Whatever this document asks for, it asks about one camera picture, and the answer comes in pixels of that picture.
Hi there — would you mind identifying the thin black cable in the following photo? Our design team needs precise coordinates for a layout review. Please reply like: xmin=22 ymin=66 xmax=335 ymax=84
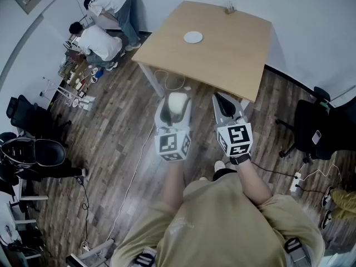
xmin=251 ymin=161 xmax=296 ymax=178

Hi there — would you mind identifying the person's left forearm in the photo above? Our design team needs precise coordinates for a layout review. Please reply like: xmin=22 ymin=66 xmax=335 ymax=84
xmin=162 ymin=160 xmax=186 ymax=209

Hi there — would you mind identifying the white table leg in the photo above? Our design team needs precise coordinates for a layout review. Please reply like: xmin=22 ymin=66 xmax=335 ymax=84
xmin=138 ymin=61 xmax=165 ymax=98

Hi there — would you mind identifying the coiled white cable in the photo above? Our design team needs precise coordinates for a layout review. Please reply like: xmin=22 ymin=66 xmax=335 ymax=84
xmin=154 ymin=69 xmax=186 ymax=91

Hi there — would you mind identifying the person's right forearm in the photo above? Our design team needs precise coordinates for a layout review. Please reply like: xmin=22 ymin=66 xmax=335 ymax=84
xmin=236 ymin=156 xmax=274 ymax=206

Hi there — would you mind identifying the white plate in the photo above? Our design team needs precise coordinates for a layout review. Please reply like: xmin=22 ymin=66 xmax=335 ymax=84
xmin=183 ymin=31 xmax=204 ymax=44

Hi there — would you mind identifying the person's black trouser leg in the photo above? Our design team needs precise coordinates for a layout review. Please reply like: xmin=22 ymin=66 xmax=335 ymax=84
xmin=212 ymin=167 xmax=238 ymax=182

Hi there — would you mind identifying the white desk frame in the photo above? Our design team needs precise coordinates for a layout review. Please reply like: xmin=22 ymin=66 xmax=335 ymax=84
xmin=0 ymin=174 xmax=50 ymax=263

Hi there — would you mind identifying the long white floor cable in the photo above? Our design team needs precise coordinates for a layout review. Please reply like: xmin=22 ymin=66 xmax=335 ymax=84
xmin=105 ymin=132 xmax=149 ymax=242

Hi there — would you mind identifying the black chair left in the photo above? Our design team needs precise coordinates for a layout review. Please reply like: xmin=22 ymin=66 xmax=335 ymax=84
xmin=0 ymin=131 xmax=67 ymax=180

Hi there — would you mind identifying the grey harness strap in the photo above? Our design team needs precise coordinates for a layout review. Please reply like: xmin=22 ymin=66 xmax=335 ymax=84
xmin=134 ymin=248 xmax=157 ymax=267
xmin=283 ymin=237 xmax=308 ymax=263

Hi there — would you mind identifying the person's olive shirt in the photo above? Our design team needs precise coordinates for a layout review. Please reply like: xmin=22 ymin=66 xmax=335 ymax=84
xmin=110 ymin=173 xmax=325 ymax=267

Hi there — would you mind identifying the black floor cable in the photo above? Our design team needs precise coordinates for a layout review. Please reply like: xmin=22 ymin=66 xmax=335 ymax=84
xmin=74 ymin=175 xmax=91 ymax=246

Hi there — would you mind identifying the white power strip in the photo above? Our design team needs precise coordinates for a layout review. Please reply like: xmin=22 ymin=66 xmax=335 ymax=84
xmin=289 ymin=172 xmax=303 ymax=193

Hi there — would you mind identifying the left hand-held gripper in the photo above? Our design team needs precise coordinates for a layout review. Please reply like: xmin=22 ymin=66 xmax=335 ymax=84
xmin=154 ymin=93 xmax=192 ymax=162

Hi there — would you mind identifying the white round object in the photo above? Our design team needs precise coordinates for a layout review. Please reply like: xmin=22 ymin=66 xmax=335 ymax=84
xmin=167 ymin=92 xmax=187 ymax=115

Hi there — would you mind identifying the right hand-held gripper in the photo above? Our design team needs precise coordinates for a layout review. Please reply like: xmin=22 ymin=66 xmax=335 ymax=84
xmin=212 ymin=93 xmax=253 ymax=157

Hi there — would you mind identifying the pile of assorted clutter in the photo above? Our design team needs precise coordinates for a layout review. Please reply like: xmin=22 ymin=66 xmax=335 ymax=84
xmin=57 ymin=48 xmax=104 ymax=112

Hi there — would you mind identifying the black mesh office chair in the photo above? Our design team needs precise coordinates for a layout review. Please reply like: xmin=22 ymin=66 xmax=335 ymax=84
xmin=6 ymin=94 xmax=72 ymax=147

